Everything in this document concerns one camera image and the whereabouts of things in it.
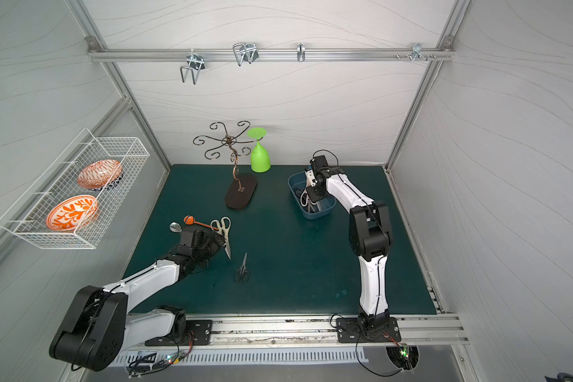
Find pink handled scissors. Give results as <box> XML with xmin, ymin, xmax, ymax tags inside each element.
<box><xmin>299</xmin><ymin>189</ymin><xmax>322</xmax><ymax>213</ymax></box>

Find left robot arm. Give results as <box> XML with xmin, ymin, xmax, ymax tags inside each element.
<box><xmin>49</xmin><ymin>226</ymin><xmax>227</xmax><ymax>372</ymax></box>

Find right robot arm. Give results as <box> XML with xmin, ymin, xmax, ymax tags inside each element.
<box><xmin>306</xmin><ymin>149</ymin><xmax>393</xmax><ymax>337</ymax></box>

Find blue plastic storage box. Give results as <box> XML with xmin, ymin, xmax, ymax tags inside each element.
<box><xmin>287</xmin><ymin>172</ymin><xmax>337</xmax><ymax>220</ymax></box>

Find small black scissors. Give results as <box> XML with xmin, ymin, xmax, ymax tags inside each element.
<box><xmin>234</xmin><ymin>253</ymin><xmax>250</xmax><ymax>283</ymax></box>

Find orange spoon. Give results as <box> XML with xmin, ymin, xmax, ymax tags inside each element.
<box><xmin>183</xmin><ymin>216</ymin><xmax>213</xmax><ymax>229</ymax></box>

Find white hello kitty spoon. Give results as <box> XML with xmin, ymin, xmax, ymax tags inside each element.
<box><xmin>170</xmin><ymin>222</ymin><xmax>182</xmax><ymax>233</ymax></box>

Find green plastic goblet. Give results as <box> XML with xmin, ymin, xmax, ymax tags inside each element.
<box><xmin>247</xmin><ymin>127</ymin><xmax>271</xmax><ymax>173</ymax></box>

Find copper cup holder stand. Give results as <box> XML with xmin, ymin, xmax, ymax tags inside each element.
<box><xmin>193</xmin><ymin>120</ymin><xmax>257</xmax><ymax>210</ymax></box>

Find green table mat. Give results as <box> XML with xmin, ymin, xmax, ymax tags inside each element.
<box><xmin>123</xmin><ymin>163</ymin><xmax>438</xmax><ymax>316</ymax></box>

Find white vent grille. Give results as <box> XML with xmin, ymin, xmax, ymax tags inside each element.
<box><xmin>109</xmin><ymin>346</ymin><xmax>369</xmax><ymax>368</ymax></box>

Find orange patterned bowl upper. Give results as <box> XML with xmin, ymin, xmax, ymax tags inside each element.
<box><xmin>77</xmin><ymin>159</ymin><xmax>124</xmax><ymax>191</ymax></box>

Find metal single hook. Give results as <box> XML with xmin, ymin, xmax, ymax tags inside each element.
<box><xmin>296</xmin><ymin>43</ymin><xmax>306</xmax><ymax>63</ymax></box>

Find orange patterned plate lower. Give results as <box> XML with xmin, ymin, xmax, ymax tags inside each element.
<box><xmin>46</xmin><ymin>195</ymin><xmax>99</xmax><ymax>232</ymax></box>

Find metal double hook middle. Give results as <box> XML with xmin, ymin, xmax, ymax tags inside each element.
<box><xmin>232</xmin><ymin>42</ymin><xmax>259</xmax><ymax>67</ymax></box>

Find metal double hook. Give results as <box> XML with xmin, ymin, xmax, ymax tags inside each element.
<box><xmin>232</xmin><ymin>42</ymin><xmax>259</xmax><ymax>67</ymax></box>
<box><xmin>180</xmin><ymin>51</ymin><xmax>205</xmax><ymax>84</ymax></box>

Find metal hook right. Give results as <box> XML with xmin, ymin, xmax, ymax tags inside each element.
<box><xmin>395</xmin><ymin>44</ymin><xmax>437</xmax><ymax>62</ymax></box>

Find metal double hook left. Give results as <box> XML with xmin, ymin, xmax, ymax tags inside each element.
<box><xmin>180</xmin><ymin>51</ymin><xmax>205</xmax><ymax>84</ymax></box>

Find cream handled kitchen scissors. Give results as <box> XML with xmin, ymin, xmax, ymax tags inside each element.
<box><xmin>210</xmin><ymin>216</ymin><xmax>232</xmax><ymax>259</ymax></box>

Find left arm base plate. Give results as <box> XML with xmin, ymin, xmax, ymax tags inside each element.
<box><xmin>144</xmin><ymin>320</ymin><xmax>213</xmax><ymax>347</ymax></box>

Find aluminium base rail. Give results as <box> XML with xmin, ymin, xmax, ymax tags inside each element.
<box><xmin>123</xmin><ymin>312</ymin><xmax>470</xmax><ymax>353</ymax></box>

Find white wire basket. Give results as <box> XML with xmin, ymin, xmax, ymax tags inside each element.
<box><xmin>0</xmin><ymin>129</ymin><xmax>150</xmax><ymax>250</ymax></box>

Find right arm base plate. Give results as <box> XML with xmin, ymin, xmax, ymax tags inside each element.
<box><xmin>331</xmin><ymin>317</ymin><xmax>402</xmax><ymax>344</ymax></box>

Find aluminium top rail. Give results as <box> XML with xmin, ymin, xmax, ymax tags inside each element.
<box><xmin>89</xmin><ymin>47</ymin><xmax>456</xmax><ymax>64</ymax></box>

